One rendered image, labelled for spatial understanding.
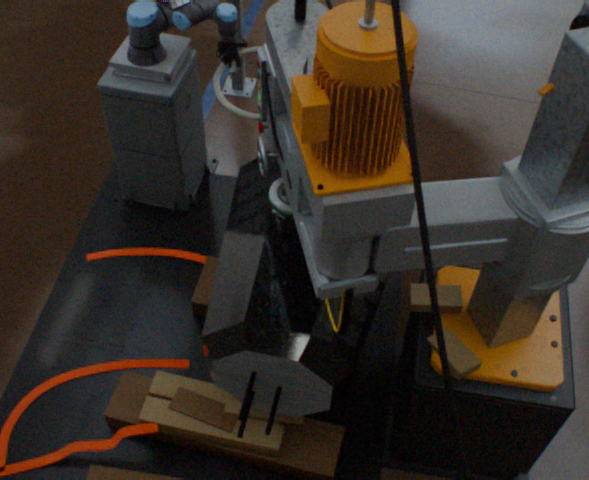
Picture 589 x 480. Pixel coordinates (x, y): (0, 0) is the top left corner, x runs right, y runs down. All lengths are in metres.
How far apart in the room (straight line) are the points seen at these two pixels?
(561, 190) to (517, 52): 3.51
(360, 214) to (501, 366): 1.10
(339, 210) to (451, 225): 0.43
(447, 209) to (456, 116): 2.74
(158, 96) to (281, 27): 1.31
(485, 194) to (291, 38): 0.78
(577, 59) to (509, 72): 3.41
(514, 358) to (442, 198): 0.84
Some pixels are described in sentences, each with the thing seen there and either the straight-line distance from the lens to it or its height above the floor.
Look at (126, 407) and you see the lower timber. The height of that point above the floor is 0.13.
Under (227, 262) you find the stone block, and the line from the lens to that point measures 2.98.
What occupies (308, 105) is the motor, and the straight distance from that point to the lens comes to 1.66.
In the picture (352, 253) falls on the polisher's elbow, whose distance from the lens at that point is 2.10.
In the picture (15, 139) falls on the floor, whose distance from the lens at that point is 4.83.
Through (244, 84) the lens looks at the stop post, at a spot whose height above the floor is 0.03.
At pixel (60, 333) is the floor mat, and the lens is 3.75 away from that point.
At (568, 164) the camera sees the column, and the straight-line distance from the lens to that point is 2.05.
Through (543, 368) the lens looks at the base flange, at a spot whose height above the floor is 0.78.
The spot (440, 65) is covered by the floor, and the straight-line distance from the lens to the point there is 5.26.
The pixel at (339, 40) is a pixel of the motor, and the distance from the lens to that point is 1.63.
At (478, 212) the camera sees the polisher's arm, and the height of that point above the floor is 1.52.
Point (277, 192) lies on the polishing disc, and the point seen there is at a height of 0.89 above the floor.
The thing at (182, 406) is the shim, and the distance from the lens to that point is 3.17.
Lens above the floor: 3.07
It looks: 50 degrees down
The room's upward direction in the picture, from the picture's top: 1 degrees clockwise
